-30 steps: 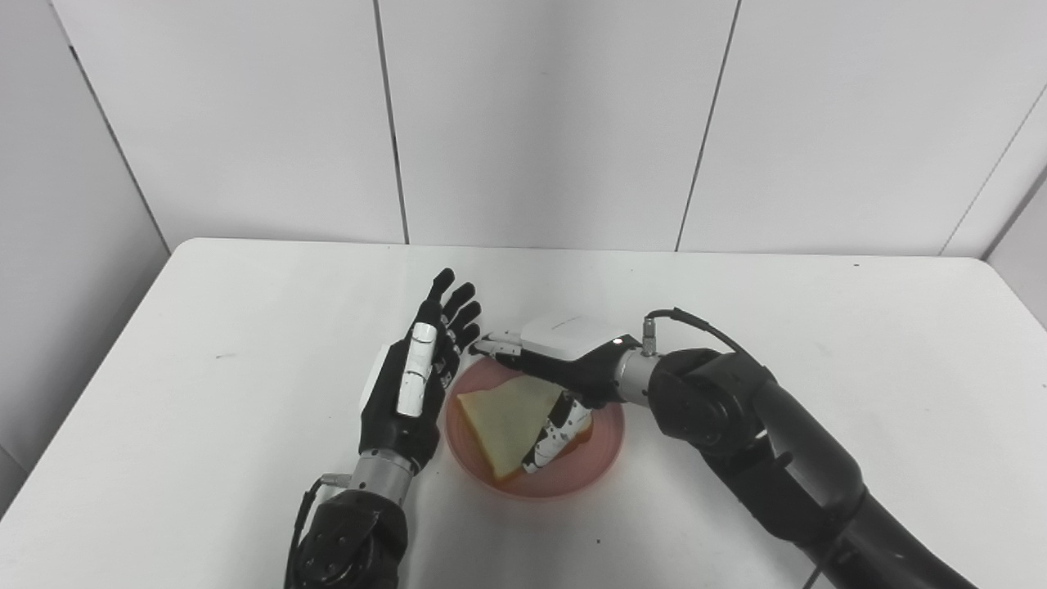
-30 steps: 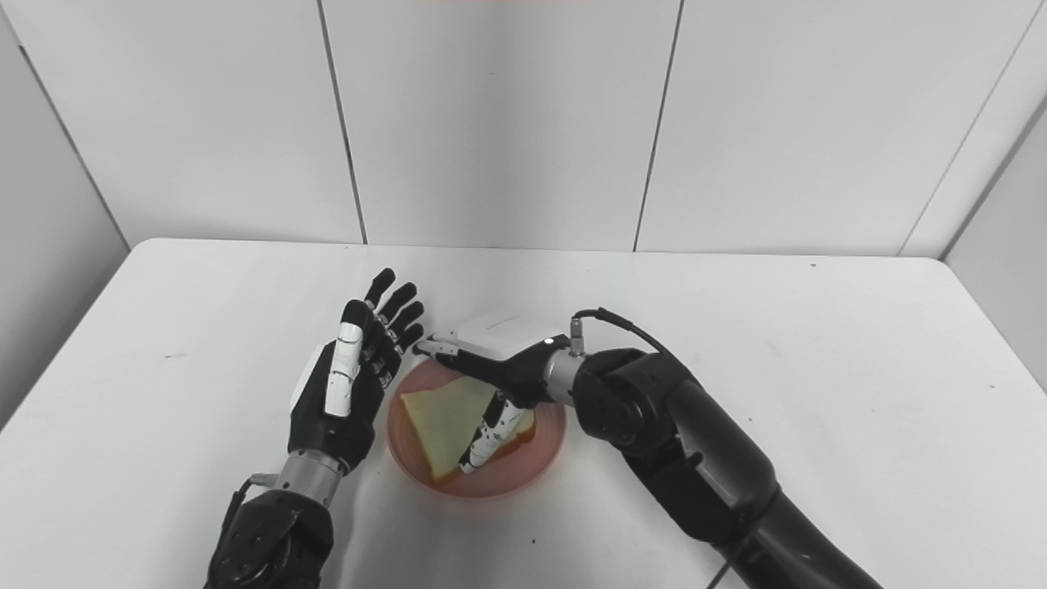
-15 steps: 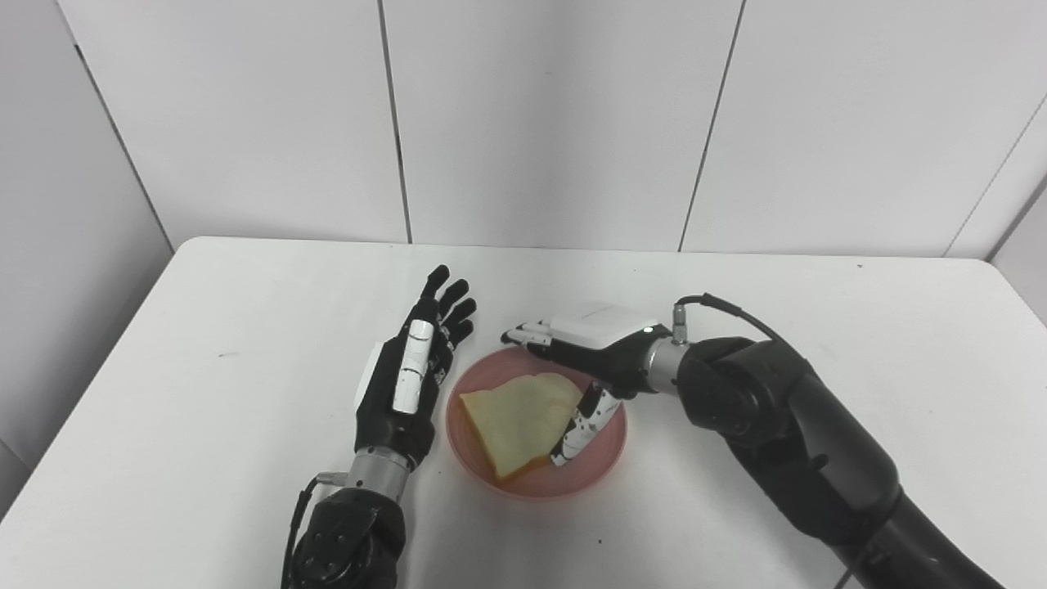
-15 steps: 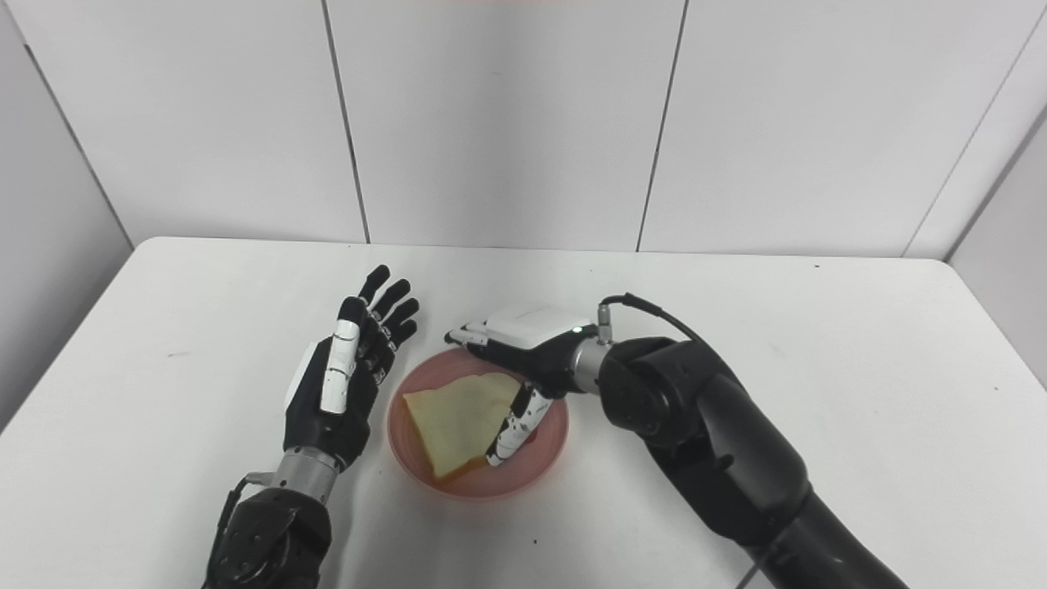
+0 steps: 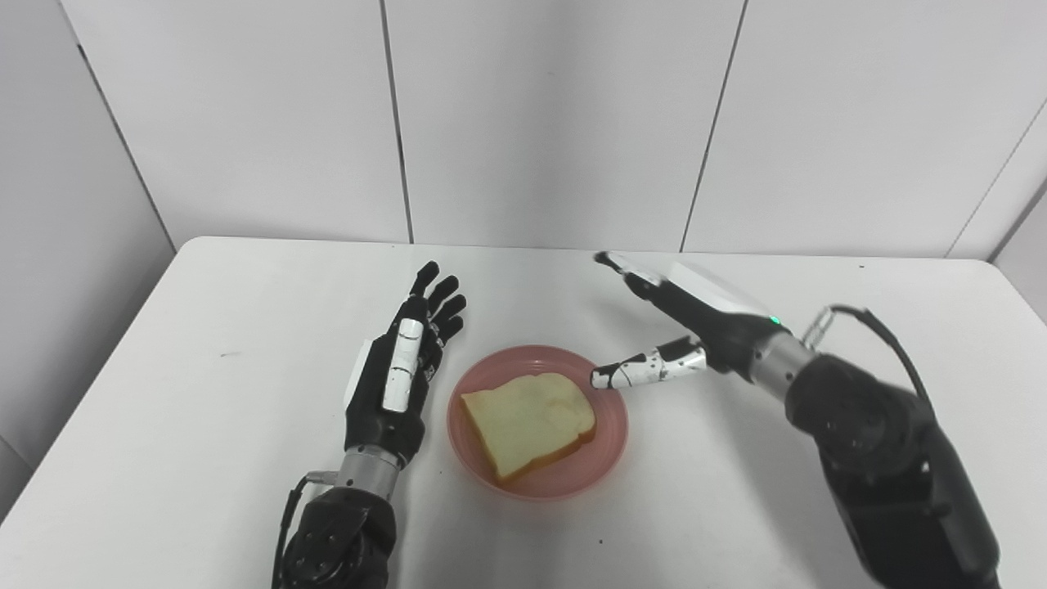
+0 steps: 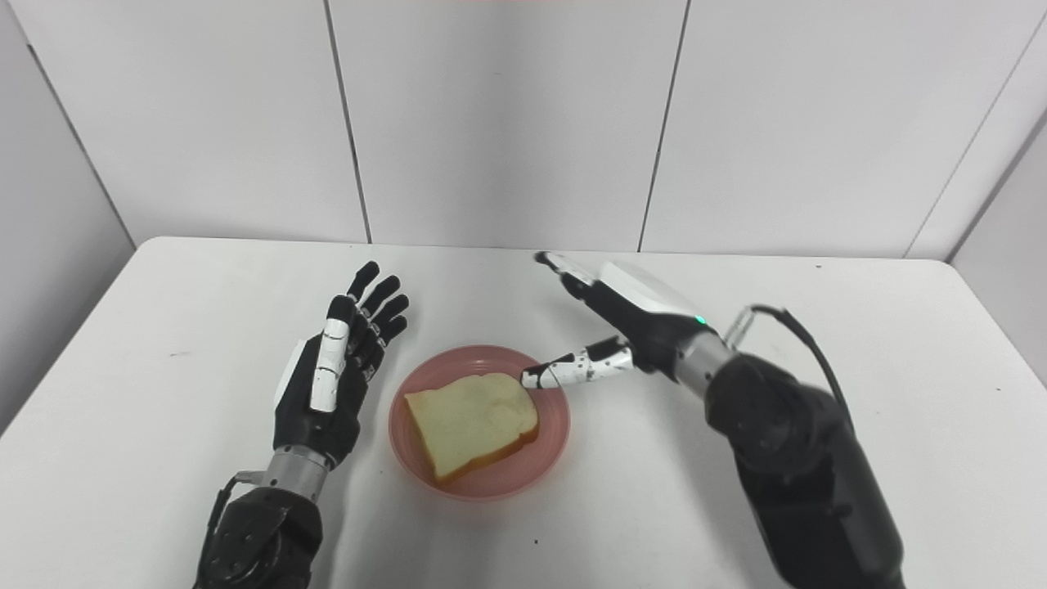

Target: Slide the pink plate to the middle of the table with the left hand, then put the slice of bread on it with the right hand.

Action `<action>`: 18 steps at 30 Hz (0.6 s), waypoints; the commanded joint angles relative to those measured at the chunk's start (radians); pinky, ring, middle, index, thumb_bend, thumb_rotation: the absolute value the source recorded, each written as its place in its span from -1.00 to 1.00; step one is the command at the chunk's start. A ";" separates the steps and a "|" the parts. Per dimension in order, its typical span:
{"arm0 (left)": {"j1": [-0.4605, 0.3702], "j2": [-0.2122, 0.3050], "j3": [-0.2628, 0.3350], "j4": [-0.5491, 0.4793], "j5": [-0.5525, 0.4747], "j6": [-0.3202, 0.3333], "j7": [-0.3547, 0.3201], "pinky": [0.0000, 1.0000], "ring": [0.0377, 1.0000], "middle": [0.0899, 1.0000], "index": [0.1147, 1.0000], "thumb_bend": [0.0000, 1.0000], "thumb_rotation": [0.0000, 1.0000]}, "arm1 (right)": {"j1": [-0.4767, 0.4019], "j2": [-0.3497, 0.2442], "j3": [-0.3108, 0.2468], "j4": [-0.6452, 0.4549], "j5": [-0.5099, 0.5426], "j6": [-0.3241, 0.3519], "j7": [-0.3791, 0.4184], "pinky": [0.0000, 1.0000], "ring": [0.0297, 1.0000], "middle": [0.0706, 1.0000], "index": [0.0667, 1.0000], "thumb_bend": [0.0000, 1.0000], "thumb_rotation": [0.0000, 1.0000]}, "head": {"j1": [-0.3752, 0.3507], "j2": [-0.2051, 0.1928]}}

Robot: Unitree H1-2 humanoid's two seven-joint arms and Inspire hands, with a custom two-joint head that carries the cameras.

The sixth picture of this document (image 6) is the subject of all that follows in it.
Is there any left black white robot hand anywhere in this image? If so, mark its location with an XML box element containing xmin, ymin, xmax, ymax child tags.
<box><xmin>273</xmin><ymin>261</ymin><xmax>410</xmax><ymax>470</ymax></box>

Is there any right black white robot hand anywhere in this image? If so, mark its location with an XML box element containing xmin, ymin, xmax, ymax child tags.
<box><xmin>520</xmin><ymin>251</ymin><xmax>721</xmax><ymax>390</ymax></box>

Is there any slice of white bread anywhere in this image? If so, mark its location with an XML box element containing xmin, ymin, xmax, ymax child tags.
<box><xmin>404</xmin><ymin>372</ymin><xmax>540</xmax><ymax>483</ymax></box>

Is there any pink round plate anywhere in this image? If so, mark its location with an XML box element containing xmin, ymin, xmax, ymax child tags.
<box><xmin>388</xmin><ymin>344</ymin><xmax>572</xmax><ymax>502</ymax></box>

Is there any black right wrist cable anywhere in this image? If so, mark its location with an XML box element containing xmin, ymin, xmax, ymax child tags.
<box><xmin>724</xmin><ymin>304</ymin><xmax>856</xmax><ymax>434</ymax></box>

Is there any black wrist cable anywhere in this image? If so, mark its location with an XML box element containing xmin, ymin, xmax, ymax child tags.
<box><xmin>724</xmin><ymin>304</ymin><xmax>856</xmax><ymax>434</ymax></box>
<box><xmin>196</xmin><ymin>470</ymin><xmax>267</xmax><ymax>589</ymax></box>

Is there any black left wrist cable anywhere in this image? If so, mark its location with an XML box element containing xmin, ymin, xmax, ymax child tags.
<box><xmin>196</xmin><ymin>470</ymin><xmax>267</xmax><ymax>589</ymax></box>

